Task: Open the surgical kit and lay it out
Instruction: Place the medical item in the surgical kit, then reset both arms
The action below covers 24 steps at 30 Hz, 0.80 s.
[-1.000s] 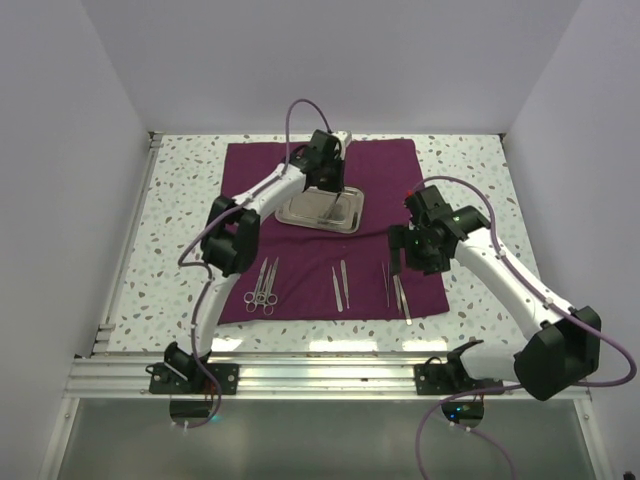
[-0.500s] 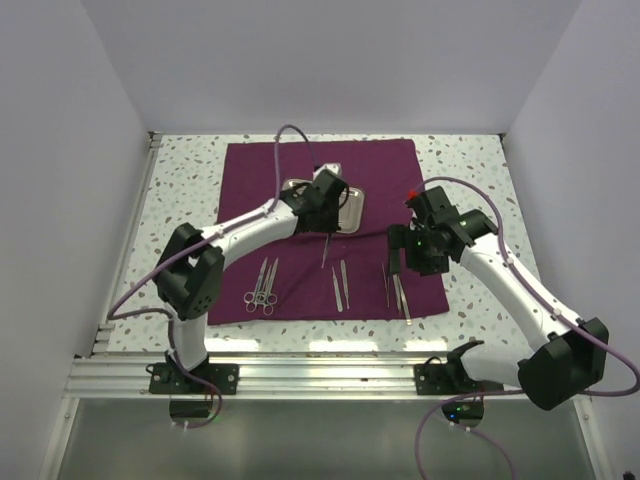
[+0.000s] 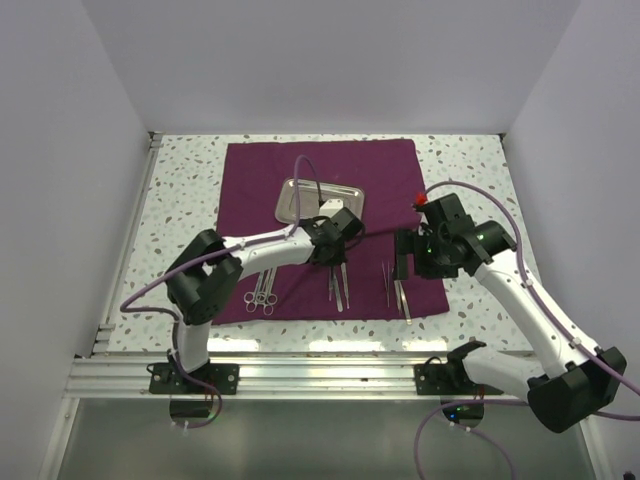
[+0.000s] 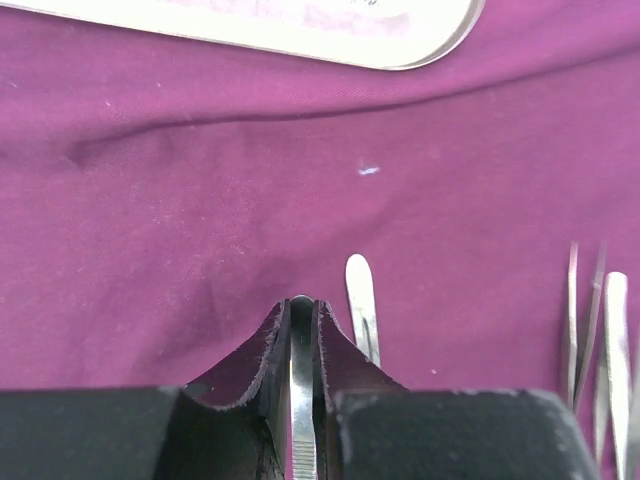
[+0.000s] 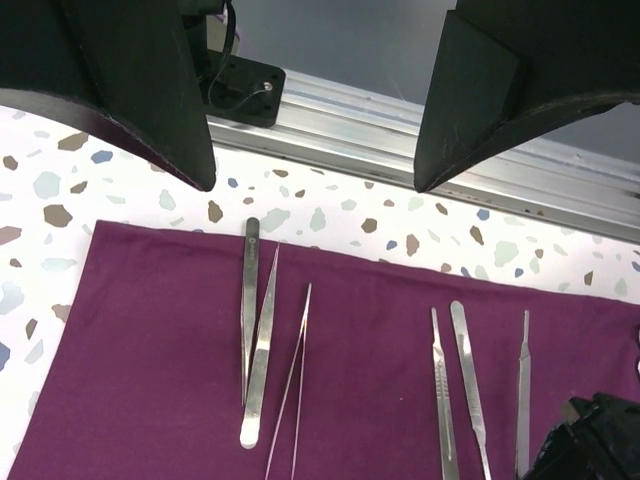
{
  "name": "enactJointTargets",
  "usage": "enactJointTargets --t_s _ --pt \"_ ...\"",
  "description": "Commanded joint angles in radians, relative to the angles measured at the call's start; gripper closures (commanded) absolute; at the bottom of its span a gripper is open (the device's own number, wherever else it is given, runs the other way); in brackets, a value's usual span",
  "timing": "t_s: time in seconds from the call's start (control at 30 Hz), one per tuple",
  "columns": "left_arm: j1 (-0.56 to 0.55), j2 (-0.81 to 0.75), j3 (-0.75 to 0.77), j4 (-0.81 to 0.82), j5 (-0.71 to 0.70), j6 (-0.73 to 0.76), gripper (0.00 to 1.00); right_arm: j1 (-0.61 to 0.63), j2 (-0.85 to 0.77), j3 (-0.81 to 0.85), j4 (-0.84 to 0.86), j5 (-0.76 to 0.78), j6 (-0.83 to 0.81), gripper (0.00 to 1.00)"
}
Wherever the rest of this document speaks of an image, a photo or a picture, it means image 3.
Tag purple cable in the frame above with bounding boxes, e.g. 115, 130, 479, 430
119, 154, 366, 434
412, 180, 640, 480

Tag purple cloth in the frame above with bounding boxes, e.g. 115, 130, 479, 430
216, 139, 425, 322

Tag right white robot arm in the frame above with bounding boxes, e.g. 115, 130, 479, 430
393, 221, 627, 433

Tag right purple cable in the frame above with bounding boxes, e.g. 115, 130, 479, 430
412, 180, 640, 480

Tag steel instrument tray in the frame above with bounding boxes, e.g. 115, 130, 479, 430
274, 178, 365, 224

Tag surgical scissors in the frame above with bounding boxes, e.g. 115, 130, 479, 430
243, 271, 264, 305

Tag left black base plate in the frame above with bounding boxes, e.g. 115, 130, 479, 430
146, 362, 240, 395

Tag aluminium front rail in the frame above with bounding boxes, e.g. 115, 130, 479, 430
64, 352, 587, 399

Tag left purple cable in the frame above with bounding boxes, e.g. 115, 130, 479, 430
119, 154, 366, 434

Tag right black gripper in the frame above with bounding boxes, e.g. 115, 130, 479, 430
392, 228, 458, 280

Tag aluminium left side rail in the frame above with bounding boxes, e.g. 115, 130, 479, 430
88, 132, 165, 357

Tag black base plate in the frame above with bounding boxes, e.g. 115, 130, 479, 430
146, 362, 240, 395
413, 357, 503, 397

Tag surgical forceps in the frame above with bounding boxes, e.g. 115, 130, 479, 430
244, 269, 278, 316

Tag steel tweezers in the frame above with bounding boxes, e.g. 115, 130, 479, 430
393, 280, 404, 316
381, 262, 391, 307
400, 280, 413, 325

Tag ring handled clamp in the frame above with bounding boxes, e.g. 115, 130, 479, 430
257, 268, 278, 306

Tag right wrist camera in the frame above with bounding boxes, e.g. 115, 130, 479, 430
413, 194, 475, 241

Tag aluminium rail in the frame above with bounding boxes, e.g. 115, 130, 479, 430
88, 132, 165, 357
64, 352, 587, 399

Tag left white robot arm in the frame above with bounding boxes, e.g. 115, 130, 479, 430
166, 220, 352, 393

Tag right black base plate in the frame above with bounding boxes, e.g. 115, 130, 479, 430
413, 357, 503, 397

